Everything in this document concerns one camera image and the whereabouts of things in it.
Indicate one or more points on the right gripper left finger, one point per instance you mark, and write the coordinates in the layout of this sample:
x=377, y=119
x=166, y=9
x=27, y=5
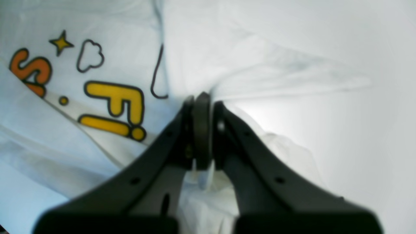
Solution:
x=143, y=197

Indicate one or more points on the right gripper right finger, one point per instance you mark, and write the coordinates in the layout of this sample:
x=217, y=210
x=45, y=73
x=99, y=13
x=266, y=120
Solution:
x=271, y=197

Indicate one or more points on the white printed T-shirt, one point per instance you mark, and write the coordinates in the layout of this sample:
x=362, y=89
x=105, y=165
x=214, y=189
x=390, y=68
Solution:
x=88, y=85

